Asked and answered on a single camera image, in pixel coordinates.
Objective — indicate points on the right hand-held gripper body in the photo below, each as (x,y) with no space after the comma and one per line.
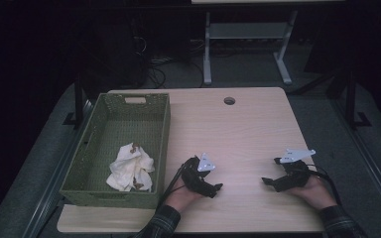
(296,177)

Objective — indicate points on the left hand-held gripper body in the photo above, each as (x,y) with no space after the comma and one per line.
(191,178)

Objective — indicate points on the white stained cloth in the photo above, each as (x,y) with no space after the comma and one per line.
(130,168)

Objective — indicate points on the green woven basket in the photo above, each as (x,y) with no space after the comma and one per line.
(129,129)

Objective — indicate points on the person's left hand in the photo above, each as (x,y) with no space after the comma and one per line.
(180,198)

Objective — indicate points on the person's right hand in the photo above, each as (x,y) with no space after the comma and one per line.
(317,193)

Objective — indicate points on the black slanted stand leg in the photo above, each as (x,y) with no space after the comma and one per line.
(314,82)

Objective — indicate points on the black metal post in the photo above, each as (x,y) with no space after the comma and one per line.
(78,99)
(351,99)

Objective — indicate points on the white metal desk frame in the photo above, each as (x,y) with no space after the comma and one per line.
(244,30)

